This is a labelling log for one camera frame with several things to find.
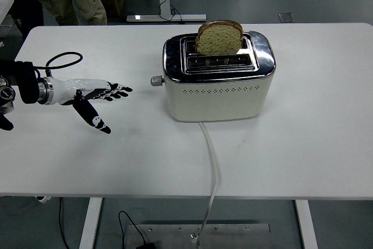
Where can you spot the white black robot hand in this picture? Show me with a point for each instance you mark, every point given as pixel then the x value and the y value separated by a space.
pixel 64 91

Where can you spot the cream chrome toaster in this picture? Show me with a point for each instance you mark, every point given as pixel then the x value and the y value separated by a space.
pixel 217 104

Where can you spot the white side table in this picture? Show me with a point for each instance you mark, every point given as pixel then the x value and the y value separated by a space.
pixel 6 7

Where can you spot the black chair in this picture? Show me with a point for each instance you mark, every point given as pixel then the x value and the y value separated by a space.
pixel 29 10

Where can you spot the brown cardboard box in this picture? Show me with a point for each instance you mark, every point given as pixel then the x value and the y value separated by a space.
pixel 115 4

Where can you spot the small white object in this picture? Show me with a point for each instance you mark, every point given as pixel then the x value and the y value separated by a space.
pixel 43 199

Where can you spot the white table leg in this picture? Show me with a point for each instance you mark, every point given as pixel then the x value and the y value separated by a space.
pixel 90 225
pixel 306 225

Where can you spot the brown bread slice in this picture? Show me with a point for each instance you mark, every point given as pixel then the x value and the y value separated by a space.
pixel 218 42

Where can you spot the grey metal plate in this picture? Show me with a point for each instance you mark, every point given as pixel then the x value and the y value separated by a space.
pixel 233 235

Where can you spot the grey floor outlet plate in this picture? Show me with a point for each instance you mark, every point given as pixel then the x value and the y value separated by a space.
pixel 286 17

